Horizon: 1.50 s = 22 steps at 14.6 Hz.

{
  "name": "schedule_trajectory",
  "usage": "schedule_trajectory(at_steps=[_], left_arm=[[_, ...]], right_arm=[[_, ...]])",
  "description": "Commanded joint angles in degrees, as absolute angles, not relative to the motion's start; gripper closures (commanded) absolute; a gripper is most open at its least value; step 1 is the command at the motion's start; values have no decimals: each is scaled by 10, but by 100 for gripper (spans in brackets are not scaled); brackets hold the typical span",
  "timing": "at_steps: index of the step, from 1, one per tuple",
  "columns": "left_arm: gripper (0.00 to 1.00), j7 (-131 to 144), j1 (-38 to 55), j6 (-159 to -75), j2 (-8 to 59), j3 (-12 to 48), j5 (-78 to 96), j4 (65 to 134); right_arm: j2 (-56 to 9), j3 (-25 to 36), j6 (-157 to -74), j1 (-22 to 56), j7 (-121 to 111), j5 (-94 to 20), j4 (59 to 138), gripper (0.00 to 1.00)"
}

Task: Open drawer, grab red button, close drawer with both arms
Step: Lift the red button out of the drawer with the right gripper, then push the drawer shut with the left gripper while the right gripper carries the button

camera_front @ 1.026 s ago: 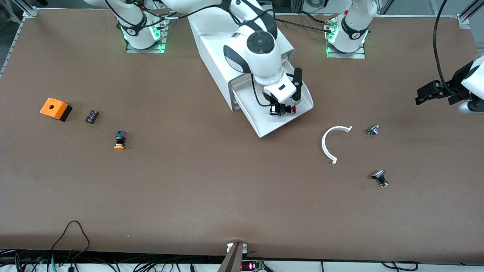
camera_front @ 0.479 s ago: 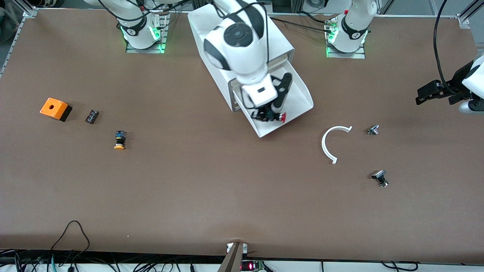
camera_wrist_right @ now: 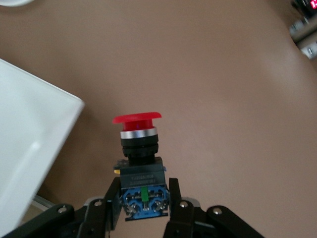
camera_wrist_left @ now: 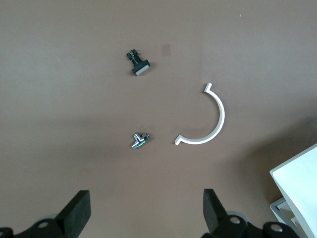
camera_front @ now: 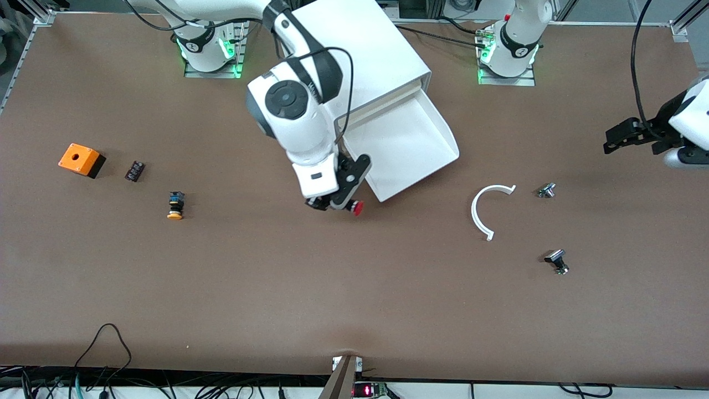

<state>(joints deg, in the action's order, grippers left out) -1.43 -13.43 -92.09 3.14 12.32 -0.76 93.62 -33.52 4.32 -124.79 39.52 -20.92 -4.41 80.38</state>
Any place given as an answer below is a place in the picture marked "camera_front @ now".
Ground black square push button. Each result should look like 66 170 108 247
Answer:
543 249 571 276

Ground yellow cap push button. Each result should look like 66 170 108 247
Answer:
166 191 186 221

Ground device with red display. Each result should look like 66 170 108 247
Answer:
353 381 389 399

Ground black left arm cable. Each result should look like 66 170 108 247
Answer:
631 0 666 140

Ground aluminium table frame profile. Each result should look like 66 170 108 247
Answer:
667 0 709 43
0 0 59 114

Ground white half ring bracket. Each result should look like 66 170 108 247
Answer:
470 184 517 242

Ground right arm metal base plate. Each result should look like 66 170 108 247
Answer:
184 13 248 79

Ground black base cable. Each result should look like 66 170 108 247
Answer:
394 24 488 48
440 17 491 37

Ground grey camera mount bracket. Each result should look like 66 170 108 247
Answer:
318 355 364 399

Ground thin black looped cable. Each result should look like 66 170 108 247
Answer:
74 323 133 383

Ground orange button enclosure box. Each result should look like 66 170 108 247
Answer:
58 144 107 180

